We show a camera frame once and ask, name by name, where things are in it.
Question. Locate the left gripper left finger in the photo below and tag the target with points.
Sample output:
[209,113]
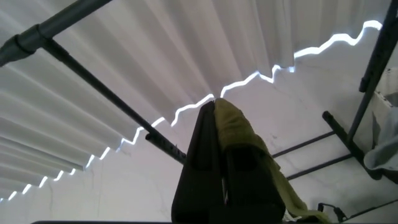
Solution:
[199,174]

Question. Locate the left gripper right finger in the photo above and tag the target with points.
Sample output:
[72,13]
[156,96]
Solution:
[248,193]

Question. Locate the green printed shirt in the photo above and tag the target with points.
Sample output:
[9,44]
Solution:
[233,124]

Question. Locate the black clothes rack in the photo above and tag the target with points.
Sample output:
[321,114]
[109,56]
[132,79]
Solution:
[93,83]

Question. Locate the white laundry basket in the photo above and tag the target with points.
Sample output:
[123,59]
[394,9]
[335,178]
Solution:
[390,82]

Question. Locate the white curtain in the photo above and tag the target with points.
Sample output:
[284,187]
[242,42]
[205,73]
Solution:
[186,46]

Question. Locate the pale grey shorts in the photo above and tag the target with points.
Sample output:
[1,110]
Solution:
[385,152]

